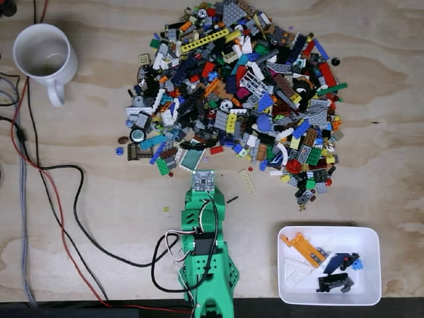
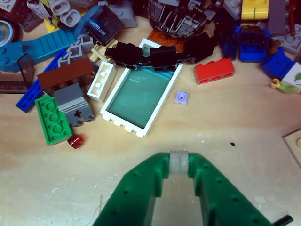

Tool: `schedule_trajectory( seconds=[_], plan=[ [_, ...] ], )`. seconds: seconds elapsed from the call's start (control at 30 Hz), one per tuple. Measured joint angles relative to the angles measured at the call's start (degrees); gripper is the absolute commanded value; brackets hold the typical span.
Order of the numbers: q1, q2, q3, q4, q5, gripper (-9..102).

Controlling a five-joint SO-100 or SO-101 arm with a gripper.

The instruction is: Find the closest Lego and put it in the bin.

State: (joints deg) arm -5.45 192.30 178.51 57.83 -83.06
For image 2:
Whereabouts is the yellow Lego brick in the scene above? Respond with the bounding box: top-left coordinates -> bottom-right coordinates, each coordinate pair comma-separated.
241,0 -> 270,21

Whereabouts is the dark red Lego bar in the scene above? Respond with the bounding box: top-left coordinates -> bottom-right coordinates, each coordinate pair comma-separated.
288,4 -> 297,36

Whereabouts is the smoke transparent Lego panel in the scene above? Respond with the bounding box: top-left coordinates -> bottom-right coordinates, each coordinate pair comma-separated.
17,53 -> 36,89

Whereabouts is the azure long Lego piece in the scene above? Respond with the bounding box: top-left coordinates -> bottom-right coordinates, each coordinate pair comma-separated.
0,30 -> 82,73

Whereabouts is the transparent dark red stud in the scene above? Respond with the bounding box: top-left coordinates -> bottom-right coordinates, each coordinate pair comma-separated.
67,134 -> 85,149

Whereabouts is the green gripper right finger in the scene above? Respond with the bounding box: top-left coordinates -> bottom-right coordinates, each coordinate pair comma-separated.
180,150 -> 275,226

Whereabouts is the tan Lego piece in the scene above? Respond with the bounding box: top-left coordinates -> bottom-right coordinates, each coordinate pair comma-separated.
91,43 -> 118,64

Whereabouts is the black ribbed Lego dome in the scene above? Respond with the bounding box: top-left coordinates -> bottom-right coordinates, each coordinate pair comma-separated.
148,0 -> 217,40

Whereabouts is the light grey Technic connector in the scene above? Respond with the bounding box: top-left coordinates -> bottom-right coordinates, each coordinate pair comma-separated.
61,8 -> 81,28
49,0 -> 69,14

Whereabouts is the yellow Lego plate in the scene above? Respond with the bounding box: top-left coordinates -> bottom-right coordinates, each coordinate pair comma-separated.
43,17 -> 66,33

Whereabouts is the white window frame teal glass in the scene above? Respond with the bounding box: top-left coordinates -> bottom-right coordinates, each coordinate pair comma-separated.
100,37 -> 184,138

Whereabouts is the light grey Lego fence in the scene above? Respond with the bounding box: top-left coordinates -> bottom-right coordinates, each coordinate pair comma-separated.
57,34 -> 95,68

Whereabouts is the lavender flower Lego piece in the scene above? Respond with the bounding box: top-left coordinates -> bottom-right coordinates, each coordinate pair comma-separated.
174,91 -> 190,105

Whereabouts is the black curved Lego piece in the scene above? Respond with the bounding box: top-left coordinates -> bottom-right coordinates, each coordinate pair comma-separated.
105,41 -> 192,71

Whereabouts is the transparent dark blue Lego piece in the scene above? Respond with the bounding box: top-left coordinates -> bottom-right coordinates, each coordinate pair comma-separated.
221,25 -> 242,61

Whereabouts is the grey Technic Lego brick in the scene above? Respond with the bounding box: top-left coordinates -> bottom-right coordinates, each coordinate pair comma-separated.
54,82 -> 96,128

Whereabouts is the grey studded Lego plate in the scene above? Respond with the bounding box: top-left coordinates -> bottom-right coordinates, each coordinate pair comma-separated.
274,32 -> 301,55

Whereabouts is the red Lego brick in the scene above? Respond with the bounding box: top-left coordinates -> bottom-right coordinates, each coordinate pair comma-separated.
194,57 -> 236,85

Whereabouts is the green Lego plate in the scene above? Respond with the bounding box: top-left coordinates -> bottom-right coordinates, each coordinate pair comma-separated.
34,94 -> 73,145

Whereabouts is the black Lego slope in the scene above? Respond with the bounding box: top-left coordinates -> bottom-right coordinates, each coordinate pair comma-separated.
185,32 -> 220,65

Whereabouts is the brown Lego brick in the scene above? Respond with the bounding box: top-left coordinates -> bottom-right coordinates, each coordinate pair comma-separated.
37,57 -> 96,96

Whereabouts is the white narrow Lego brick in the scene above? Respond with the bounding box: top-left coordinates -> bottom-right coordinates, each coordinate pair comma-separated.
87,60 -> 118,102

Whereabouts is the orange Lego plate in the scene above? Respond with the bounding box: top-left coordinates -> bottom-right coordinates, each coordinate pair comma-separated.
147,29 -> 187,54

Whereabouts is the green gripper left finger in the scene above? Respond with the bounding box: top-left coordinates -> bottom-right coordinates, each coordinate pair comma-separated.
93,150 -> 181,226

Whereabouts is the white brick with leaf print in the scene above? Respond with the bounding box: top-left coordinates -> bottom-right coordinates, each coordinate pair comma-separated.
281,61 -> 301,94

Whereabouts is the black brick with blue glass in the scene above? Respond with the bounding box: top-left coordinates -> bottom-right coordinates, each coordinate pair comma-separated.
84,4 -> 125,47

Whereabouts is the grey Lego slope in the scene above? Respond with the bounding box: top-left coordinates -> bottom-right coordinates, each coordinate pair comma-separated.
103,0 -> 138,29

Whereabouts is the dark brown Lego frame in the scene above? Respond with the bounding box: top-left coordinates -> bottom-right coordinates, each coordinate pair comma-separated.
0,72 -> 30,94

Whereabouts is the blue Lego car piece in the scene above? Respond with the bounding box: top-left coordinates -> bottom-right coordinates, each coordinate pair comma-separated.
238,24 -> 271,63

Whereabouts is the blue narrow Lego plate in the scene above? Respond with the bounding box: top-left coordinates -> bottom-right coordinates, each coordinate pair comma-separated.
16,48 -> 69,113

